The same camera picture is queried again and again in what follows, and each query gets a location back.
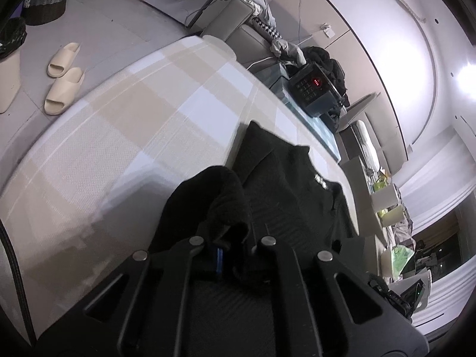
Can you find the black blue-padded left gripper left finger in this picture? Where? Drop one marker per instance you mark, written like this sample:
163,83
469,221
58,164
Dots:
158,320

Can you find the black knit garment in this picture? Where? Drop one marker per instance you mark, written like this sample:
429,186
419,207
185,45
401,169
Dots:
271,189

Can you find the black clothes pile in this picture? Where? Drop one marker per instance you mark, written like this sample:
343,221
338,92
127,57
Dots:
331,68

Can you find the striped grey clothes on sofa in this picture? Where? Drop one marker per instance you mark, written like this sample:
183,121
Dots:
282,49

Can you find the beige checked bed sheet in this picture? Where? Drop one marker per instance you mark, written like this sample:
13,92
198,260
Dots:
91,189

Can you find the white storage box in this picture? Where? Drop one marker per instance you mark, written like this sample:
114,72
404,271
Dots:
384,198

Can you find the right cream slipper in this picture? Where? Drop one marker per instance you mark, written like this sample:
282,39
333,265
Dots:
63,92

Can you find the cream slipper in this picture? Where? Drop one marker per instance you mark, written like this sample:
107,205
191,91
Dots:
63,92
62,60

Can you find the black device red display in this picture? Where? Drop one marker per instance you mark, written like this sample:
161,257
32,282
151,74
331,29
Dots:
313,91

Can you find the left cream slipper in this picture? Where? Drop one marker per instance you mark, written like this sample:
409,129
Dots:
62,60

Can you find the grey sofa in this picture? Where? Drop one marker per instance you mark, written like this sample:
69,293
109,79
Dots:
245,34

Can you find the cream waste bin black liner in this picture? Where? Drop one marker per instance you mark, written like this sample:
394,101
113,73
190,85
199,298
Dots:
13,36

